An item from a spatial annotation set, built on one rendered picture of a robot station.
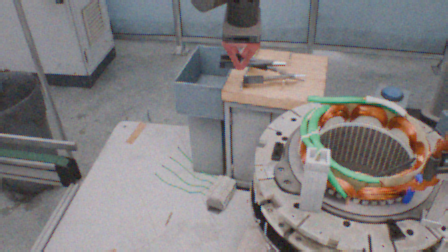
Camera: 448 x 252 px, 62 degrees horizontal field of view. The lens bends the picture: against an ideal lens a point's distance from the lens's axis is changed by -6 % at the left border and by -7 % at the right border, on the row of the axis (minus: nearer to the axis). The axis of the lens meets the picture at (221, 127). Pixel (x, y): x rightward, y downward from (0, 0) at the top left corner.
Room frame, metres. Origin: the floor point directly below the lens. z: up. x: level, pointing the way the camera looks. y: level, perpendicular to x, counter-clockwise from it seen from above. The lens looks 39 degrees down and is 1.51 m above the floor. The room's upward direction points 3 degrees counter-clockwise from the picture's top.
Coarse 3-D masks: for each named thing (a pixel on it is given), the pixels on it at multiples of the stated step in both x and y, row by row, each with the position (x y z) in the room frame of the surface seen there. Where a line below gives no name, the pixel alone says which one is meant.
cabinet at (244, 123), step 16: (224, 112) 0.66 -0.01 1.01; (240, 112) 0.66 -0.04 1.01; (256, 112) 0.65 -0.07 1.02; (272, 112) 0.64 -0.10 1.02; (240, 128) 0.66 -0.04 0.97; (256, 128) 0.65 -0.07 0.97; (240, 144) 0.66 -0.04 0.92; (256, 144) 0.65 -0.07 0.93; (240, 160) 0.66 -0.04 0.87; (240, 176) 0.66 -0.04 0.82
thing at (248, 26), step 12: (240, 0) 0.62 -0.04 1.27; (252, 0) 0.63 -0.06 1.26; (228, 12) 0.64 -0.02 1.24; (240, 12) 0.63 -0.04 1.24; (252, 12) 0.63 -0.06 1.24; (228, 24) 0.64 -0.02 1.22; (240, 24) 0.63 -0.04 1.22; (252, 24) 0.63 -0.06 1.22; (228, 36) 0.61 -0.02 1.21; (240, 36) 0.61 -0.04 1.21; (252, 36) 0.61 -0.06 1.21
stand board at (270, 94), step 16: (304, 64) 0.75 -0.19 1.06; (320, 64) 0.75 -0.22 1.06; (240, 80) 0.70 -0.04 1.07; (288, 80) 0.69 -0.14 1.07; (320, 80) 0.69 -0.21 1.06; (224, 96) 0.66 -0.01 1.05; (240, 96) 0.65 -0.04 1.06; (256, 96) 0.64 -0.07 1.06; (272, 96) 0.64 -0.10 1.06; (288, 96) 0.63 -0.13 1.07; (304, 96) 0.63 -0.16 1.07; (320, 96) 0.63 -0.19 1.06
